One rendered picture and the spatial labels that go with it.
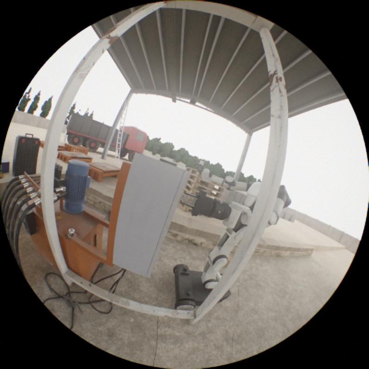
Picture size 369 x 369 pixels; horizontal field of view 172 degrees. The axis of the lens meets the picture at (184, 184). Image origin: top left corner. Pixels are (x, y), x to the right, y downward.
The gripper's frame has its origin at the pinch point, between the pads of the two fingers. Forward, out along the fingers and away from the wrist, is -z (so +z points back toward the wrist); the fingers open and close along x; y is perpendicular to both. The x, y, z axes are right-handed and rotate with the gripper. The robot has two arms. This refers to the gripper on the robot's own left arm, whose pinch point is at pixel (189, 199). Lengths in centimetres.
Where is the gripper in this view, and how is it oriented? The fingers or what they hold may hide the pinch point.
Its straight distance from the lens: 54.1
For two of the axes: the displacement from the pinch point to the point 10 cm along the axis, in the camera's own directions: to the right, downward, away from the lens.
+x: -3.5, 9.3, 1.1
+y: -0.5, -1.4, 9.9
